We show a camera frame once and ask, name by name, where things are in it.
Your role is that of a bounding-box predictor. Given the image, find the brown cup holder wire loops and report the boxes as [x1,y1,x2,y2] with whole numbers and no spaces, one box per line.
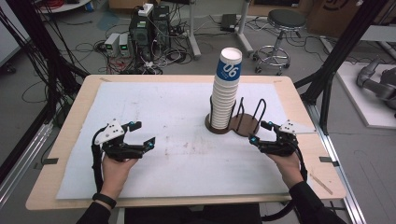
[205,96,268,138]

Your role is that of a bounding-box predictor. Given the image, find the black wristband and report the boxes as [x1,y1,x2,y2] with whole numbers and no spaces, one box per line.
[92,192,118,210]

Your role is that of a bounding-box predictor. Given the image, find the brown cardboard box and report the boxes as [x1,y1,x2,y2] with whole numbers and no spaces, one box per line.
[306,0,390,39]

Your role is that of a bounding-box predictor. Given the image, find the brown tape strip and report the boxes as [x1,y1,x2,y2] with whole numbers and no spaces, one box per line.
[309,173,334,196]

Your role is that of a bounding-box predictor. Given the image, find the person's left hand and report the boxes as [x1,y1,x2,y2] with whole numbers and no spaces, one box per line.
[99,154,139,202]

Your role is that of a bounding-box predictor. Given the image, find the white power strip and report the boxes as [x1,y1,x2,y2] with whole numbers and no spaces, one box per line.
[137,3,155,17]

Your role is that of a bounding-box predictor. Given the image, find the white floor platform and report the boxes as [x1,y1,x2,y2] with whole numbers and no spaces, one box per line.
[335,61,396,130]

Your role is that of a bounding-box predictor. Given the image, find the black computer tower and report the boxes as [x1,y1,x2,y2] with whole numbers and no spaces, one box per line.
[129,12,153,62]
[152,5,172,50]

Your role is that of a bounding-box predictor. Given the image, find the black round stool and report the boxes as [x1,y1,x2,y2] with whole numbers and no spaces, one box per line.
[252,8,307,77]

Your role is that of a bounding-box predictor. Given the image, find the red cables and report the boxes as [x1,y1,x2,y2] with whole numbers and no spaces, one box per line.
[43,0,66,9]

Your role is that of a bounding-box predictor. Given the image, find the white stand leg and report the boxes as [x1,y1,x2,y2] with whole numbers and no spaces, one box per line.
[186,0,203,61]
[234,0,255,57]

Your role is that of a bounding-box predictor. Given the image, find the white table mat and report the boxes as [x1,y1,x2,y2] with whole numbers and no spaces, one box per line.
[55,81,317,200]

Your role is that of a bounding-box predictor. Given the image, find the grey power supply unit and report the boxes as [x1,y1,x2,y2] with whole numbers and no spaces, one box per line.
[119,33,131,58]
[104,33,120,58]

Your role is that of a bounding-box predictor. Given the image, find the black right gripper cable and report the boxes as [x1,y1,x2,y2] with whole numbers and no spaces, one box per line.
[261,146,309,222]

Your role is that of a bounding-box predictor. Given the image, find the person's right hand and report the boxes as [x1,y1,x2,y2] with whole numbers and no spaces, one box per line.
[265,150,305,190]

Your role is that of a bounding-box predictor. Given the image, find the black frame post with cables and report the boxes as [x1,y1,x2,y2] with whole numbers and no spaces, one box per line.
[0,0,92,125]

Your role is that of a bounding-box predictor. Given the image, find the person's dark clothing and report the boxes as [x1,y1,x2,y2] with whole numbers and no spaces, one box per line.
[124,203,262,224]

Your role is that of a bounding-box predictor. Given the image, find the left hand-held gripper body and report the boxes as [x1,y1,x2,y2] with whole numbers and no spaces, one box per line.
[92,119,145,162]

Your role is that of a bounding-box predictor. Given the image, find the stack of white paper cups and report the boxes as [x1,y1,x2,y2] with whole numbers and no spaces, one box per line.
[210,76,240,131]

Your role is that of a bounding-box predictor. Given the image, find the aluminium rail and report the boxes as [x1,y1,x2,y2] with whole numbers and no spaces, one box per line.
[303,101,367,224]
[0,119,54,208]

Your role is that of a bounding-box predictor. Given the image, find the flat black box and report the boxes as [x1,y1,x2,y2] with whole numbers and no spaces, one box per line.
[219,13,237,33]

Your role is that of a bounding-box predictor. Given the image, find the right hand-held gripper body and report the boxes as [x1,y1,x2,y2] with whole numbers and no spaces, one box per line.
[260,119,317,158]

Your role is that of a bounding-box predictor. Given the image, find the white round table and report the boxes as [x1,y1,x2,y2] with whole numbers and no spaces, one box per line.
[34,0,92,15]

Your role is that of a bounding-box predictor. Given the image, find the tangle of floor cables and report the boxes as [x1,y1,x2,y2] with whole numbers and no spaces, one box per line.
[92,36,194,76]

